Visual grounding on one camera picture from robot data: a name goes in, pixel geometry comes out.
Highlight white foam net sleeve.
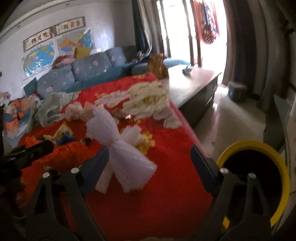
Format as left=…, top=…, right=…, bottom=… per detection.
left=86, top=107, right=157, bottom=194

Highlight yellow rimmed trash bin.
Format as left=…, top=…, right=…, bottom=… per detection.
left=216, top=140, right=290, bottom=227

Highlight colourful patterned quilt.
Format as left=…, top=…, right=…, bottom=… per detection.
left=4, top=94, right=40, bottom=138

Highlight blue crumpled wrapper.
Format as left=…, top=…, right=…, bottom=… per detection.
left=57, top=131, right=76, bottom=146

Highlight grey green cloth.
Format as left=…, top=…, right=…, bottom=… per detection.
left=25, top=91, right=80, bottom=133

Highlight red floral blanket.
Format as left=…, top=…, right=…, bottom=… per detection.
left=22, top=73, right=212, bottom=240

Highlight white plastic bag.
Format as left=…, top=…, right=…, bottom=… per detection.
left=65, top=102, right=95, bottom=123

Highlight blue fabric sofa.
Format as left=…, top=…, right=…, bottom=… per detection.
left=23, top=46, right=190, bottom=99

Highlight world map poster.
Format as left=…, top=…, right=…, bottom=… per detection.
left=22, top=42, right=57, bottom=78

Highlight pink red cushion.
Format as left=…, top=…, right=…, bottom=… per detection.
left=52, top=55, right=75, bottom=69

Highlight framed scroll picture left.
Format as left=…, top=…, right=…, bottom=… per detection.
left=23, top=27, right=53, bottom=52

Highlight framed scroll picture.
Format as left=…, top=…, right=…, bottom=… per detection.
left=53, top=16, right=86, bottom=36
left=23, top=27, right=53, bottom=52

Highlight small dark storage stool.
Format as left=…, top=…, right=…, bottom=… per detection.
left=228, top=81, right=247, bottom=102

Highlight yellow cushion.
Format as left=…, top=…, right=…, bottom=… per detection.
left=74, top=47, right=91, bottom=60

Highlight china map poster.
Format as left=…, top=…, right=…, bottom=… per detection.
left=56, top=28, right=95, bottom=56

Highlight framed scroll picture right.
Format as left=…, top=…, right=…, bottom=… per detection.
left=53, top=16, right=86, bottom=36

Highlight small object on table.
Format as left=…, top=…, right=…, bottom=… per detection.
left=182, top=65, right=193, bottom=76

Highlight brown paper bag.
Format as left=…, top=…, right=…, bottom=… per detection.
left=147, top=53, right=169, bottom=80

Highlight dark blue curtain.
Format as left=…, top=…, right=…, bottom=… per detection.
left=132, top=0, right=152, bottom=61

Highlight hanging red patterned clothes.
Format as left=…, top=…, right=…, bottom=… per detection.
left=193, top=1, right=220, bottom=45

